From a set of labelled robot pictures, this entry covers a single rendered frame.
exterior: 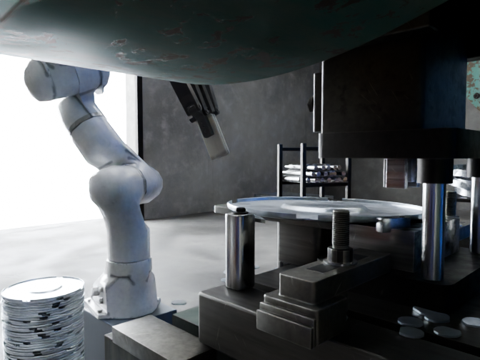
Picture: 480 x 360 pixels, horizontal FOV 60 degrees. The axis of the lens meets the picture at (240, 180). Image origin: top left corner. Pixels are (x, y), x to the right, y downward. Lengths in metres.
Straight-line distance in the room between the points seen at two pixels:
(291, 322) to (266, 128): 7.02
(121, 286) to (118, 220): 0.17
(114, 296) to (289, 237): 0.63
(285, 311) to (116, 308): 0.81
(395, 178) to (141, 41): 0.40
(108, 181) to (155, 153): 4.78
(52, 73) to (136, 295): 0.59
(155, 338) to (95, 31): 0.41
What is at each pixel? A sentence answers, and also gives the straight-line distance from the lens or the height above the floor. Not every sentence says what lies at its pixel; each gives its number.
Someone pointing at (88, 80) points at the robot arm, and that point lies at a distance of 1.17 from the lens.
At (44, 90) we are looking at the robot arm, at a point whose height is 1.02.
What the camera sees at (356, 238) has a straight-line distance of 0.53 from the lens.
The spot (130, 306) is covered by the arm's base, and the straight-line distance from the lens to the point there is 1.14.
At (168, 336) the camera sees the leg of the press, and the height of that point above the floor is 0.64.
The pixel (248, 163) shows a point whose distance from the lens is 7.00.
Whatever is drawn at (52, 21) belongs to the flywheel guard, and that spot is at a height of 0.92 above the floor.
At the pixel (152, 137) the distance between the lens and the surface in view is 5.78.
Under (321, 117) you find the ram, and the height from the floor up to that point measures 0.91.
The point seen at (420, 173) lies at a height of 0.85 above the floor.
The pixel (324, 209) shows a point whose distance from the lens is 0.58.
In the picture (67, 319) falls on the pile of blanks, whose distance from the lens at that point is 1.74.
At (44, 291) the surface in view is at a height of 0.36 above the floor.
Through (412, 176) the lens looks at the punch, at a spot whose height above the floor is 0.84.
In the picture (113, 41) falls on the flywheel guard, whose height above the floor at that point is 0.92.
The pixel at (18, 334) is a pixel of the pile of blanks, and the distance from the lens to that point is 1.76.
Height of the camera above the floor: 0.86
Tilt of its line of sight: 3 degrees down
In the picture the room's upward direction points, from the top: straight up
